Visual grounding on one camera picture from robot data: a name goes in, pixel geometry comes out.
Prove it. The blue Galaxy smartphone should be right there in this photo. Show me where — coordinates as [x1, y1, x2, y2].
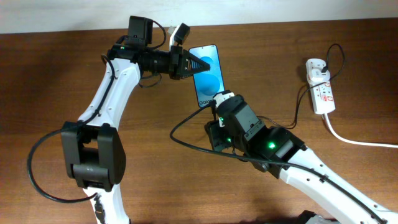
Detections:
[189, 45, 225, 108]

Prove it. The black USB charging cable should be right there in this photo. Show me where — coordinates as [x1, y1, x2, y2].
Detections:
[256, 43, 346, 129]

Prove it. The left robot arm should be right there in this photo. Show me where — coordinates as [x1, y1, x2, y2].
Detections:
[61, 16, 210, 223]

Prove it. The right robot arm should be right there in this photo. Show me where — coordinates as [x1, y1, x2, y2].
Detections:
[205, 92, 397, 223]

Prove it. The white USB charger adapter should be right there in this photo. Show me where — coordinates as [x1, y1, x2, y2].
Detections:
[307, 70, 330, 86]

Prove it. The white power strip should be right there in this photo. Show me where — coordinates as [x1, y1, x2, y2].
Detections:
[305, 58, 335, 114]

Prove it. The white power strip cord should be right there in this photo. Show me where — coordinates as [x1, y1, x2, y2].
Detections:
[322, 113, 398, 149]

